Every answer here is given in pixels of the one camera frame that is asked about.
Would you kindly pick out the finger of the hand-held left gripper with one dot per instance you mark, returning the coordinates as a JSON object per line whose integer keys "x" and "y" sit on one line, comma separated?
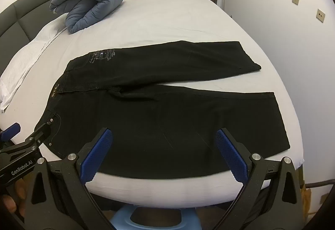
{"x": 11, "y": 130}
{"x": 42, "y": 133}

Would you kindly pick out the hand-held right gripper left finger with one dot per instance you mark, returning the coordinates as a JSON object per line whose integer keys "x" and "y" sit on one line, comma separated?
{"x": 96, "y": 159}

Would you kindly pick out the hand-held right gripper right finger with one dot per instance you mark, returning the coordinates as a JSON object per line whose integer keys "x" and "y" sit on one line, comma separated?
{"x": 231, "y": 156}

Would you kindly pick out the black pants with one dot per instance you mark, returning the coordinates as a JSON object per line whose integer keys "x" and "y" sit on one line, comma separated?
{"x": 170, "y": 120}

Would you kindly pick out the person's left hand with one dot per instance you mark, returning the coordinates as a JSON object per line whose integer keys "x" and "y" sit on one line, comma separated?
{"x": 10, "y": 202}

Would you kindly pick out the blue plastic stool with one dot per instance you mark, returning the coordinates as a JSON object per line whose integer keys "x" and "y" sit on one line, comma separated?
{"x": 123, "y": 215}

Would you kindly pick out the white towel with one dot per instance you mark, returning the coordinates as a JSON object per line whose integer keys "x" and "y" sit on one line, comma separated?
{"x": 26, "y": 57}

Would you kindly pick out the brown cardboard box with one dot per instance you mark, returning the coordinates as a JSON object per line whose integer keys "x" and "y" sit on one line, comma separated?
{"x": 306, "y": 198}

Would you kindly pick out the grey padded headboard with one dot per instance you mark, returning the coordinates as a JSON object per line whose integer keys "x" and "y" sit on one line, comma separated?
{"x": 18, "y": 12}

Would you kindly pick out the rolled blue duvet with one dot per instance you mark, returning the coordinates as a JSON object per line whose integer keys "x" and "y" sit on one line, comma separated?
{"x": 91, "y": 2}

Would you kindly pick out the bed with white sheet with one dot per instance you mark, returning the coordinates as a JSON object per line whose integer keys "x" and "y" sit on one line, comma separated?
{"x": 170, "y": 23}

